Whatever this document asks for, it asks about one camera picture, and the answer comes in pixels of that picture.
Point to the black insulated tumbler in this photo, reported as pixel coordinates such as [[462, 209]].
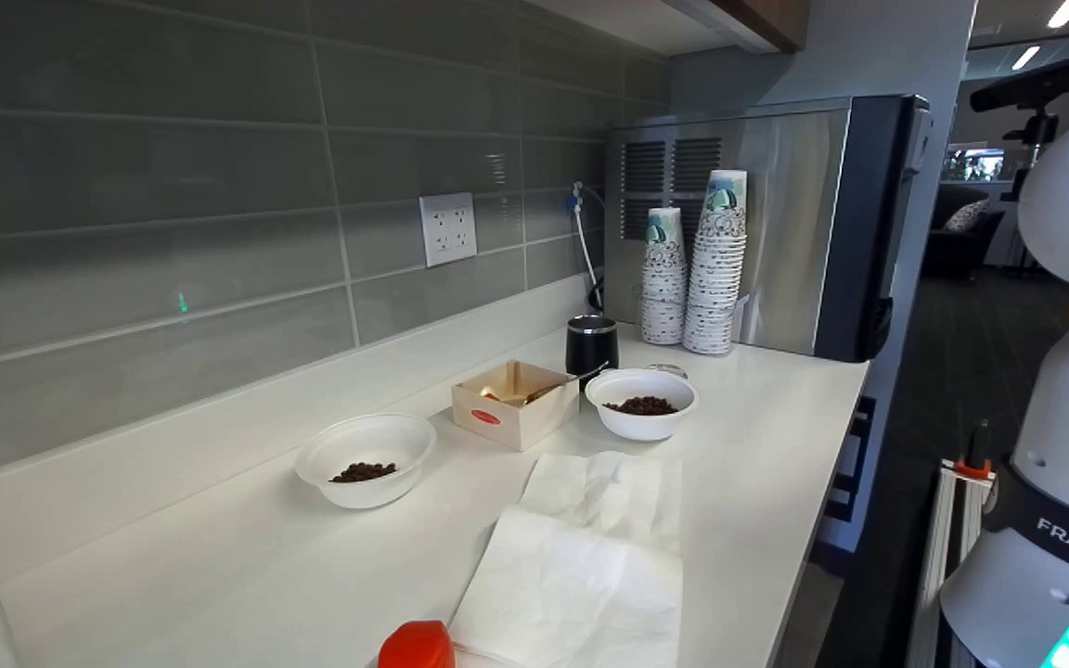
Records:
[[590, 342]]

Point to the small cardboard box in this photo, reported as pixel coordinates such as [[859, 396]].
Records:
[[514, 403]]

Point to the white bowl with coffee beans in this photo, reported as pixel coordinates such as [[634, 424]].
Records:
[[640, 403]]

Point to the short patterned paper cup stack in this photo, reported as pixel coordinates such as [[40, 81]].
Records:
[[663, 276]]

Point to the tall patterned paper cup stack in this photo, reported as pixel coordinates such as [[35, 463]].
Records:
[[717, 265]]

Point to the white bowl few beans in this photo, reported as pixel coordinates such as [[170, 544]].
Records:
[[369, 463]]

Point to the white paper napkin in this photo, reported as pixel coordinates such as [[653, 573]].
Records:
[[580, 573]]

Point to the red round lid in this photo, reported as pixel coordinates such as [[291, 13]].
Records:
[[421, 645]]

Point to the stainless steel appliance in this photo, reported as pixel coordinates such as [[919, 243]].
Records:
[[824, 203]]

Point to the white wall power outlet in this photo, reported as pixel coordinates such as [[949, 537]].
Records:
[[446, 227]]

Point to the red white stand post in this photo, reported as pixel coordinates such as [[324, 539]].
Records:
[[955, 526]]

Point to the black camera on tripod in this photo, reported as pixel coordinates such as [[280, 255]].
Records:
[[1033, 94]]

